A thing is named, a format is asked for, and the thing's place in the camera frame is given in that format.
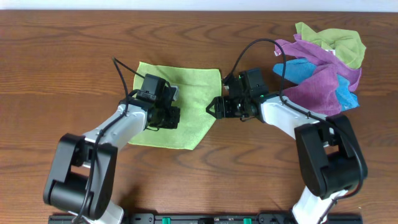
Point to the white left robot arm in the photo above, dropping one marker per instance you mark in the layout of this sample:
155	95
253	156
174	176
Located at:
81	177

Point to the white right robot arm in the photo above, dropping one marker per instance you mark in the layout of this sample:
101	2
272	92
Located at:
331	163

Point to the light green cloth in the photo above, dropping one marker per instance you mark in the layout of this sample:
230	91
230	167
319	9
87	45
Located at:
197	89

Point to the blue cloth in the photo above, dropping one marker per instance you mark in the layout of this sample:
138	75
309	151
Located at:
326	89

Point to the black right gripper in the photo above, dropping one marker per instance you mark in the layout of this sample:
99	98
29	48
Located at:
225	111

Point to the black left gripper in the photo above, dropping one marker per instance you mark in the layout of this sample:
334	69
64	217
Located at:
171	117

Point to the olive green cloth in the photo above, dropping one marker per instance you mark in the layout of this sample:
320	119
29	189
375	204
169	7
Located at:
346	44

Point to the purple cloth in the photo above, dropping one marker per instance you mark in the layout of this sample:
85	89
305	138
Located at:
303	49

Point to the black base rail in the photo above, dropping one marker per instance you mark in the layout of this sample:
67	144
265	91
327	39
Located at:
262	218

